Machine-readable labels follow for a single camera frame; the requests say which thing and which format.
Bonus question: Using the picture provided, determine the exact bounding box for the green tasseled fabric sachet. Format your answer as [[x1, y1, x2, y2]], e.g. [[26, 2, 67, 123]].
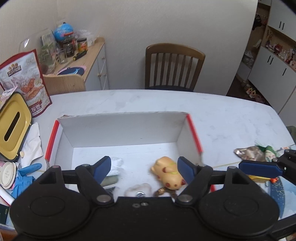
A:
[[255, 143, 279, 162]]

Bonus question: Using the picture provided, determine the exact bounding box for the olive green soap bar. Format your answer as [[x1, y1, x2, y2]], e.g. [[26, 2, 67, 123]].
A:
[[100, 175, 118, 187]]

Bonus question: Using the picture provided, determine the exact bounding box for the yellow small carton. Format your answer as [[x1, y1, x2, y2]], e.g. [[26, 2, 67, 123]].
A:
[[248, 175, 270, 183]]

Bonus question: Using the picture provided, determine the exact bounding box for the white wrapped packet in box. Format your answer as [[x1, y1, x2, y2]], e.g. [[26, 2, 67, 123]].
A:
[[107, 157, 123, 176]]

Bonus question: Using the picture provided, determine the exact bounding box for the yellow pig toy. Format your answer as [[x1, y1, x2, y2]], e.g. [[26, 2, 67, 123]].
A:
[[151, 156, 186, 190]]

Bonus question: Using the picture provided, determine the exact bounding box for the silver foil snack packet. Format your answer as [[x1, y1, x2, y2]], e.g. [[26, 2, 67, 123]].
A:
[[234, 146, 265, 162]]

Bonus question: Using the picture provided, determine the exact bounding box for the red and white cardboard box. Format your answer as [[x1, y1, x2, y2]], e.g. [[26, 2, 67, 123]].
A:
[[45, 112, 203, 196]]

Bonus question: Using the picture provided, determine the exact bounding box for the white crumpled tissue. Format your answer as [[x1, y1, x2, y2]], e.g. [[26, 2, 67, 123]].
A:
[[19, 123, 43, 168]]

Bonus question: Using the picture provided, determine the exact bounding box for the blue rubber glove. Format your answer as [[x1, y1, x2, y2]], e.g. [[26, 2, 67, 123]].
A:
[[11, 163, 42, 199]]

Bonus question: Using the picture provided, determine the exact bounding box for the white paper cup lid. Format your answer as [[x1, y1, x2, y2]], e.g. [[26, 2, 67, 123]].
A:
[[0, 162, 16, 189]]

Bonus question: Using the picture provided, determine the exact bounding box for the wooden side cabinet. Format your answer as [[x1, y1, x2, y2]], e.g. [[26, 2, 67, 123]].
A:
[[43, 37, 109, 95]]

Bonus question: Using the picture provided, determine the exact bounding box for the white shelving cabinet unit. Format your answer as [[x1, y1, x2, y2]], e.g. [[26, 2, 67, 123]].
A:
[[236, 1, 295, 126]]

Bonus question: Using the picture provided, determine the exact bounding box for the blue round mouse pad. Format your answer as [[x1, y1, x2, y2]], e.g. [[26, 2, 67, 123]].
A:
[[58, 67, 85, 76]]

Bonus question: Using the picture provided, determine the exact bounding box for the yellow tissue box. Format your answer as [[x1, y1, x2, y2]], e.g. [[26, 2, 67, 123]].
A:
[[0, 92, 32, 162]]

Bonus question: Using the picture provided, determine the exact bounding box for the brown wooden chair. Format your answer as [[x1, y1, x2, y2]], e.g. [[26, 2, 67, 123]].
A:
[[144, 43, 206, 92]]

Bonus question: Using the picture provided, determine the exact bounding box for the black yellow screwdriver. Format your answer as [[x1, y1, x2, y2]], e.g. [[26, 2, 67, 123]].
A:
[[73, 50, 87, 61]]

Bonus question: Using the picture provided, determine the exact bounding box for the snack bag with red print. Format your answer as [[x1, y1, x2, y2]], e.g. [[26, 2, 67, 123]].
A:
[[1, 49, 52, 118]]

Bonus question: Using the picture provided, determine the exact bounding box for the orange labelled jar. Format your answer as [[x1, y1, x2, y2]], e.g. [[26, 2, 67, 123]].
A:
[[77, 38, 88, 52]]

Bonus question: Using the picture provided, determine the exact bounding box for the dark glass jar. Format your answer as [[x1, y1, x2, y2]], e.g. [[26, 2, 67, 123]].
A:
[[63, 40, 75, 57]]

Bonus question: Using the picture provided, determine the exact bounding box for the blue globe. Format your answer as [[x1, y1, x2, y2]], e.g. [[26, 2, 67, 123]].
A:
[[53, 23, 73, 42]]

